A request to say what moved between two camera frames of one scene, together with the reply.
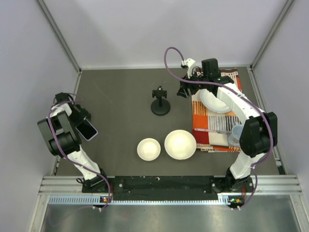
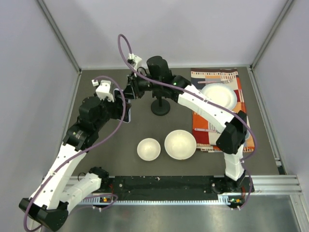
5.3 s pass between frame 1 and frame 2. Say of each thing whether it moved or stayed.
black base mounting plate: stayed
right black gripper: moved
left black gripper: moved
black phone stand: stayed
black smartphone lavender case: moved
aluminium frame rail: stayed
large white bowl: stayed
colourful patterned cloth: stayed
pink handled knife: stayed
